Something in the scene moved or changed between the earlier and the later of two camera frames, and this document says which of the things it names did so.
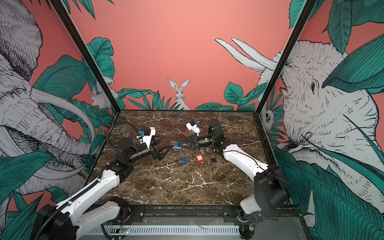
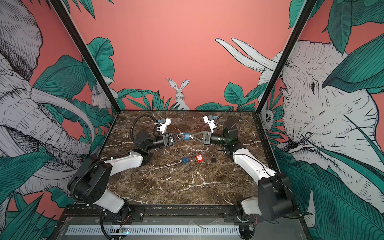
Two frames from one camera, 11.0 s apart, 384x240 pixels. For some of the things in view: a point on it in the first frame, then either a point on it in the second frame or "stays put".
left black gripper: (158, 155) to (168, 139)
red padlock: (199, 158) stays put
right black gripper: (195, 140) to (208, 137)
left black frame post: (81, 43) stays put
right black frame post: (304, 12) stays put
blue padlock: (176, 145) to (187, 137)
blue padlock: (185, 160) stays put
